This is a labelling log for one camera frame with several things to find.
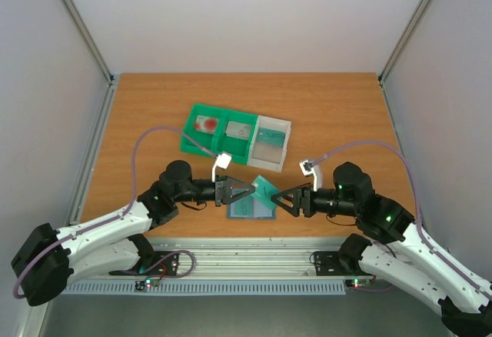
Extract left status board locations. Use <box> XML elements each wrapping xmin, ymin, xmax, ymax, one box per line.
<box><xmin>134</xmin><ymin>279</ymin><xmax>159</xmax><ymax>292</ymax></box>

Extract right status board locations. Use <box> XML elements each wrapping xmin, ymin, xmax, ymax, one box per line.
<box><xmin>345</xmin><ymin>278</ymin><xmax>373</xmax><ymax>289</ymax></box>

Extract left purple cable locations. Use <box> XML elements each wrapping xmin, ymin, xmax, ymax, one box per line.
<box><xmin>13</xmin><ymin>127</ymin><xmax>218</xmax><ymax>299</ymax></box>

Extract left aluminium frame post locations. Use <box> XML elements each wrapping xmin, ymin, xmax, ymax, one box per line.
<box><xmin>60</xmin><ymin>0</ymin><xmax>114</xmax><ymax>85</ymax></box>

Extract aluminium rail front frame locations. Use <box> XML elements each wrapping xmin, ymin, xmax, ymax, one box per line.
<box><xmin>65</xmin><ymin>236</ymin><xmax>435</xmax><ymax>280</ymax></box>

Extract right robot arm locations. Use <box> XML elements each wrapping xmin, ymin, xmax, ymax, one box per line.
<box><xmin>271</xmin><ymin>162</ymin><xmax>491</xmax><ymax>336</ymax></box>

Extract teal VIP card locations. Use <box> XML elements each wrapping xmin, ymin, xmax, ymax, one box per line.
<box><xmin>254</xmin><ymin>128</ymin><xmax>286</xmax><ymax>148</ymax></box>
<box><xmin>251</xmin><ymin>175</ymin><xmax>280</xmax><ymax>211</ymax></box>
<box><xmin>228</xmin><ymin>201</ymin><xmax>254</xmax><ymax>219</ymax></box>

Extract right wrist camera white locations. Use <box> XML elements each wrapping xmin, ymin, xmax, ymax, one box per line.
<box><xmin>299</xmin><ymin>158</ymin><xmax>323</xmax><ymax>192</ymax></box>

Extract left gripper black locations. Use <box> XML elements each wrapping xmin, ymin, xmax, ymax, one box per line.
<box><xmin>175</xmin><ymin>175</ymin><xmax>255</xmax><ymax>208</ymax></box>

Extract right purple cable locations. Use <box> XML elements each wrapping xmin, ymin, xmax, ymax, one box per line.
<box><xmin>311</xmin><ymin>139</ymin><xmax>492</xmax><ymax>303</ymax></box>

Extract green bin left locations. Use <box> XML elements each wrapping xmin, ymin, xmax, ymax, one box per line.
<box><xmin>180</xmin><ymin>103</ymin><xmax>226</xmax><ymax>156</ymax></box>

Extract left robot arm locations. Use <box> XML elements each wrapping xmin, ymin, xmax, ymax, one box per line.
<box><xmin>11</xmin><ymin>160</ymin><xmax>255</xmax><ymax>306</ymax></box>

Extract purple cable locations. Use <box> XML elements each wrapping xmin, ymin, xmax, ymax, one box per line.
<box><xmin>13</xmin><ymin>127</ymin><xmax>218</xmax><ymax>299</ymax></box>
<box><xmin>311</xmin><ymin>139</ymin><xmax>492</xmax><ymax>303</ymax></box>

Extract status board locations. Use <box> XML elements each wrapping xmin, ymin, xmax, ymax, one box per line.
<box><xmin>134</xmin><ymin>279</ymin><xmax>159</xmax><ymax>292</ymax></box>
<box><xmin>345</xmin><ymin>278</ymin><xmax>373</xmax><ymax>289</ymax></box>

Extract aluminium frame post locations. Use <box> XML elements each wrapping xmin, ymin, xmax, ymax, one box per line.
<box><xmin>377</xmin><ymin>0</ymin><xmax>434</xmax><ymax>88</ymax></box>
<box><xmin>60</xmin><ymin>0</ymin><xmax>114</xmax><ymax>85</ymax></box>

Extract card with red circles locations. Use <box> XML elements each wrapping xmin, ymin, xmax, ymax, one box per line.
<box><xmin>194</xmin><ymin>115</ymin><xmax>219</xmax><ymax>135</ymax></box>

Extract green bin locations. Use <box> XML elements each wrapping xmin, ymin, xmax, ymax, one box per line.
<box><xmin>211</xmin><ymin>108</ymin><xmax>258</xmax><ymax>165</ymax></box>
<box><xmin>180</xmin><ymin>103</ymin><xmax>226</xmax><ymax>156</ymax></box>

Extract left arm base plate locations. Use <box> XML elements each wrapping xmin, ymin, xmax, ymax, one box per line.
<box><xmin>109</xmin><ymin>251</ymin><xmax>179</xmax><ymax>276</ymax></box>

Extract white translucent bin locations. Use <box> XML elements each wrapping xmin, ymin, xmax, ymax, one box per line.
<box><xmin>247</xmin><ymin>115</ymin><xmax>291</xmax><ymax>172</ymax></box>

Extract green bin middle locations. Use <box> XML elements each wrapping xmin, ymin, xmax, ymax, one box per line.
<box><xmin>211</xmin><ymin>108</ymin><xmax>258</xmax><ymax>165</ymax></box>

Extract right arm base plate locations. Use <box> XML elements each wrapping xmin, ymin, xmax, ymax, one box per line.
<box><xmin>309</xmin><ymin>251</ymin><xmax>373</xmax><ymax>278</ymax></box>

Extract grey card in bin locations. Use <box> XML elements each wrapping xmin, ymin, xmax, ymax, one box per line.
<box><xmin>225</xmin><ymin>121</ymin><xmax>252</xmax><ymax>141</ymax></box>

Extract right aluminium frame post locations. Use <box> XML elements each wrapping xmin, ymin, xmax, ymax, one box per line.
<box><xmin>377</xmin><ymin>0</ymin><xmax>434</xmax><ymax>88</ymax></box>

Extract grey slotted cable duct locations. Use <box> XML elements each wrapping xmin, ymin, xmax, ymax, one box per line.
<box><xmin>63</xmin><ymin>279</ymin><xmax>346</xmax><ymax>297</ymax></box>

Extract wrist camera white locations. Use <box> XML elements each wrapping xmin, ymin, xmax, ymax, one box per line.
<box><xmin>299</xmin><ymin>158</ymin><xmax>323</xmax><ymax>192</ymax></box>
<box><xmin>211</xmin><ymin>152</ymin><xmax>232</xmax><ymax>182</ymax></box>

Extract teal leather card holder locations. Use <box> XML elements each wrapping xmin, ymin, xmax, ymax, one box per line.
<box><xmin>226</xmin><ymin>196</ymin><xmax>276</xmax><ymax>220</ymax></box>

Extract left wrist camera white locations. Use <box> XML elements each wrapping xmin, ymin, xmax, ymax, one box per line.
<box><xmin>211</xmin><ymin>152</ymin><xmax>232</xmax><ymax>182</ymax></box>

